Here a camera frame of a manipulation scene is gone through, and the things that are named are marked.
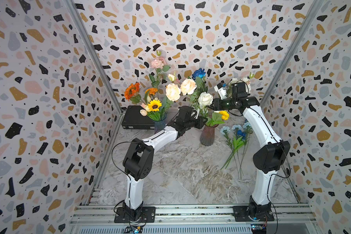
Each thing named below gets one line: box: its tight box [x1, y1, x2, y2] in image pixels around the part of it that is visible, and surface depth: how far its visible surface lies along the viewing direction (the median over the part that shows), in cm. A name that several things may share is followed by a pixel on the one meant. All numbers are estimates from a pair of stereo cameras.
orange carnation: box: [144, 87, 158, 96], surface depth 85 cm
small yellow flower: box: [218, 110, 230, 121], surface depth 83 cm
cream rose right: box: [180, 78, 197, 96], surface depth 66 cm
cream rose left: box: [165, 82, 181, 102], surface depth 65 cm
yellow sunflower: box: [147, 99, 163, 112], surface depth 81 cm
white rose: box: [197, 91, 214, 106], surface depth 76 cm
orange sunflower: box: [123, 82, 142, 104], surface depth 74 cm
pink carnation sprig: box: [148, 49, 171, 87], surface depth 87 cm
